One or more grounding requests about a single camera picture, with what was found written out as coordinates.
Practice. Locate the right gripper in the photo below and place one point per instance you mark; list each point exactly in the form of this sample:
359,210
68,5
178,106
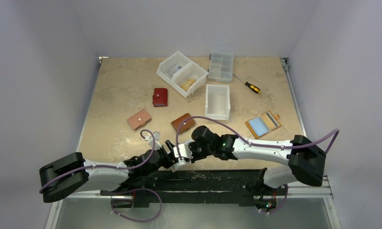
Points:
192,150

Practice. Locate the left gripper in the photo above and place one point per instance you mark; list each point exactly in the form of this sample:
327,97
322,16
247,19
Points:
169,160

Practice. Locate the tan card holder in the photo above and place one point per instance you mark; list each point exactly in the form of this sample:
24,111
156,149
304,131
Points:
263,124

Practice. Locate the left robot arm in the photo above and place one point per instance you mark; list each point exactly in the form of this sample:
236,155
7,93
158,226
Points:
73,173

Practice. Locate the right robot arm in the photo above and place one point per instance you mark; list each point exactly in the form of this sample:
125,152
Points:
299,159

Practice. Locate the brown card holder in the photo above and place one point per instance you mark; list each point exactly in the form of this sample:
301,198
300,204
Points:
183,123

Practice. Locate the pink card holder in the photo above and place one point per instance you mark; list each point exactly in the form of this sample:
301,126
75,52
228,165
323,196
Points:
139,119

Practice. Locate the red card holder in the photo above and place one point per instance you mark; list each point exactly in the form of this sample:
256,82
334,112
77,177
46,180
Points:
160,97

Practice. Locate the card in bin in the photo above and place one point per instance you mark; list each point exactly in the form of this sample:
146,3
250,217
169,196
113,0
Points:
173,70

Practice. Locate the white small bin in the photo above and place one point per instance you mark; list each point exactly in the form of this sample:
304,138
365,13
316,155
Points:
217,105

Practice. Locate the yellow item in bin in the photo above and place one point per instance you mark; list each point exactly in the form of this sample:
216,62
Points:
187,84

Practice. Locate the white divided bin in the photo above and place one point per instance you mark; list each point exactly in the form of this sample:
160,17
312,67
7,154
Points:
189,70

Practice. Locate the yellow black screwdriver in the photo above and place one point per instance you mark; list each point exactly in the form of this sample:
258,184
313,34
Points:
252,87

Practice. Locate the clear compartment organizer box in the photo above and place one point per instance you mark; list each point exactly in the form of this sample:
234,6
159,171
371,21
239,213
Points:
221,67

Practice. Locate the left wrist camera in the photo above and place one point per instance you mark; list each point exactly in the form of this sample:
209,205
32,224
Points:
153,141

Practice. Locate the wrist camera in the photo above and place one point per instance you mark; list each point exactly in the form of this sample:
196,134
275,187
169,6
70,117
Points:
153,141
182,156

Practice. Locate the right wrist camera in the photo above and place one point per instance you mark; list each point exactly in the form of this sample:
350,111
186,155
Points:
182,156

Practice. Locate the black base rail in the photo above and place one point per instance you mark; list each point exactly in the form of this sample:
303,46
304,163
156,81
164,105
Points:
241,187

